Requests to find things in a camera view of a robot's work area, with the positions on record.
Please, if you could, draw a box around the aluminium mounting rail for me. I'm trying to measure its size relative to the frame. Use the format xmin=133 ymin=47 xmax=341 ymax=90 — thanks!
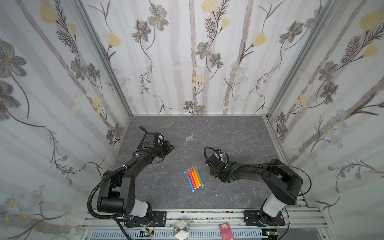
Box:
xmin=80 ymin=208 xmax=334 ymax=240

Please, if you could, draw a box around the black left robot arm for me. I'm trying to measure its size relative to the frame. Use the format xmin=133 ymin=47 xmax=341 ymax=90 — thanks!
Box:
xmin=96 ymin=132 xmax=175 ymax=219

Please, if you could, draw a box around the teal green marker pen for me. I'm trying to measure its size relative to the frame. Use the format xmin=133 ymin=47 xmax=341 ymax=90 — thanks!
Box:
xmin=195 ymin=166 xmax=205 ymax=187

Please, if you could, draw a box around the pink rectangular tag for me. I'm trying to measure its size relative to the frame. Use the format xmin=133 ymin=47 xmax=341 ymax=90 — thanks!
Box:
xmin=219 ymin=223 xmax=234 ymax=240

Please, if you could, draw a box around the red marker pen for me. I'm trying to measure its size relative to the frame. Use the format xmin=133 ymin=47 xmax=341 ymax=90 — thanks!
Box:
xmin=187 ymin=169 xmax=197 ymax=191

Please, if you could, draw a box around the light blue marker pen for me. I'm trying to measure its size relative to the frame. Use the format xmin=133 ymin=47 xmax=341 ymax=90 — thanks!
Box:
xmin=185 ymin=171 xmax=195 ymax=192

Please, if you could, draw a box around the white slotted cable duct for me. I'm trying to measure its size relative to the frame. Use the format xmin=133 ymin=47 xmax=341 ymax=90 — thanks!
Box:
xmin=88 ymin=229 xmax=268 ymax=240

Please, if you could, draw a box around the black corrugated cable conduit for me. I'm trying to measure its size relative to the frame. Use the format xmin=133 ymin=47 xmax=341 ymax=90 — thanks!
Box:
xmin=86 ymin=166 xmax=127 ymax=219

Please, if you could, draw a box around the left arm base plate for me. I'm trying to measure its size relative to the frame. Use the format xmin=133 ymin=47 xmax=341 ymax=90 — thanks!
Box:
xmin=124 ymin=211 xmax=167 ymax=228

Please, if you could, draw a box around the dark orange marker pen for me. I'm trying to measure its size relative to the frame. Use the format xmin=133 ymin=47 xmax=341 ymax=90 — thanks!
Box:
xmin=190 ymin=168 xmax=200 ymax=188

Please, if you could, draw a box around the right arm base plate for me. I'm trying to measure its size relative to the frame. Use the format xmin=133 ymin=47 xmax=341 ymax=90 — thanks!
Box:
xmin=243 ymin=211 xmax=286 ymax=228

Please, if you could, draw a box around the round silver metal knob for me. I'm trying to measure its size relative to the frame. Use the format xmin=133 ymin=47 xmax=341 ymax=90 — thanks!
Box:
xmin=174 ymin=220 xmax=191 ymax=240

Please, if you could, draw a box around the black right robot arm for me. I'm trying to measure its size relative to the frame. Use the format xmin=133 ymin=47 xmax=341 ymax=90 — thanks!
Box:
xmin=206 ymin=155 xmax=304 ymax=218

